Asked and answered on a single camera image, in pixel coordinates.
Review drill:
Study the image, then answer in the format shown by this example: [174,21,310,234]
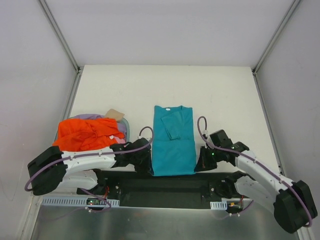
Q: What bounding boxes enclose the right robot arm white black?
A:
[194,130,318,234]

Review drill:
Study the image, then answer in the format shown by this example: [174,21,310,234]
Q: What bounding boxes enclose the grey cable duct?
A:
[41,196,109,208]
[210,200,228,211]

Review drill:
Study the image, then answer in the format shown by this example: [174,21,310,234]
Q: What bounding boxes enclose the beige cloth piece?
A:
[104,108,125,122]

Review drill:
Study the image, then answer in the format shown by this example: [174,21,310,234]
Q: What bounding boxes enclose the orange t shirt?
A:
[52,118,125,152]

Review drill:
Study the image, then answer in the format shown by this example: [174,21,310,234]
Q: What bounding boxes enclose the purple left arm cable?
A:
[24,126,154,214]

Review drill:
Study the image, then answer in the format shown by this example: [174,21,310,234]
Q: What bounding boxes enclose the right grey cable duct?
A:
[210,200,228,211]

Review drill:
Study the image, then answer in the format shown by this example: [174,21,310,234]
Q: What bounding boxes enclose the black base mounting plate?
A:
[87,170,247,210]

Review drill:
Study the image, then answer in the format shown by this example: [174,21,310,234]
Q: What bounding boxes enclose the pink garment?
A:
[109,135,126,144]

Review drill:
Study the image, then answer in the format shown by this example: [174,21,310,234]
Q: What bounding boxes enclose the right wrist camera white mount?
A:
[202,129,210,139]

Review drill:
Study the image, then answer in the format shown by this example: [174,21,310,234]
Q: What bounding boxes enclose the left grey cable duct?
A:
[41,196,109,208]

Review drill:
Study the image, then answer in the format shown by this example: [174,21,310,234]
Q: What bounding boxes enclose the grey laundry basket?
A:
[53,114,129,148]

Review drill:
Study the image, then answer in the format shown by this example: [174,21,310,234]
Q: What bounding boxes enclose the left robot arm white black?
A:
[24,137,151,196]

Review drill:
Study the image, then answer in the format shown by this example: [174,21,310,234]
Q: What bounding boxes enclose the teal t shirt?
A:
[151,105,197,177]

